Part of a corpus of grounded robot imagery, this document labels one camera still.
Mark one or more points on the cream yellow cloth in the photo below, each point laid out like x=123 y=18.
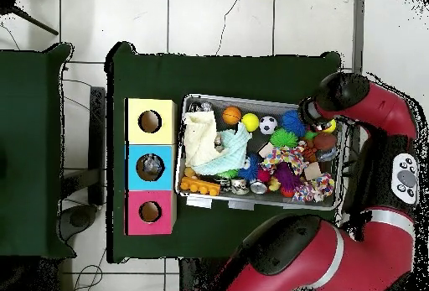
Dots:
x=200 y=135

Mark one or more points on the green side table cloth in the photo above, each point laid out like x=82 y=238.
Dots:
x=40 y=90

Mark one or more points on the green spiky ball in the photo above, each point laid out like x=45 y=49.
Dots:
x=230 y=173
x=283 y=138

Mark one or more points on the polka dot cloth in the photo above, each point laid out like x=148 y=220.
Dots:
x=285 y=159

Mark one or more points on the silver can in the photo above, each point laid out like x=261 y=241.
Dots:
x=218 y=143

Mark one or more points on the blue spiky ball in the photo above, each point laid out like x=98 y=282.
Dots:
x=292 y=122

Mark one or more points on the wooden box with three holes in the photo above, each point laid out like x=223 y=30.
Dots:
x=134 y=142

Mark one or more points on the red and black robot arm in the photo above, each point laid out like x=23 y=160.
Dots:
x=375 y=110

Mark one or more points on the small soccer ball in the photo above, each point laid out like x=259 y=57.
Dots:
x=268 y=124

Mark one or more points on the mint green cloth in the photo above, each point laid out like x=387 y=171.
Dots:
x=233 y=151

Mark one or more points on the small orange basketball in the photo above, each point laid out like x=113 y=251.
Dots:
x=232 y=115

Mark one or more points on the yellow ball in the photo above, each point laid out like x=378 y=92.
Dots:
x=250 y=122

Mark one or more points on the clear mesh bin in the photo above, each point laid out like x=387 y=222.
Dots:
x=268 y=204

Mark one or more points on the orange rubber toy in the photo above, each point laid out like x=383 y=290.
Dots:
x=200 y=186

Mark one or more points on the brown toy football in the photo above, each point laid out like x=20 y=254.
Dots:
x=325 y=142

